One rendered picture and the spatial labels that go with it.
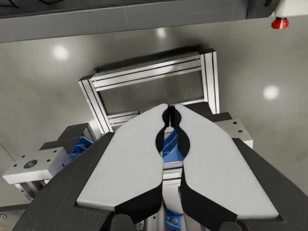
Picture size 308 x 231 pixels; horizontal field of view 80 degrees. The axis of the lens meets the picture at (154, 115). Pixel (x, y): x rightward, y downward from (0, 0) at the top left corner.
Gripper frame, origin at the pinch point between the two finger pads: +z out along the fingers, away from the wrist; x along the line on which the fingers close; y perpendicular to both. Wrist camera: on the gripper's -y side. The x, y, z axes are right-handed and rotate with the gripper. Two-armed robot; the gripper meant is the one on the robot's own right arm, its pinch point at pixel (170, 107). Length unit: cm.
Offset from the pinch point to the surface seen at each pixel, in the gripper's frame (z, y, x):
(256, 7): 23.9, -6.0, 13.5
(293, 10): 22.7, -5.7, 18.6
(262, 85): 123, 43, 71
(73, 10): 25.0, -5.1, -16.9
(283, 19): 39.8, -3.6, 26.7
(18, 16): 24.7, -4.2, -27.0
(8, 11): 36, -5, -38
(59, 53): 119, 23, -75
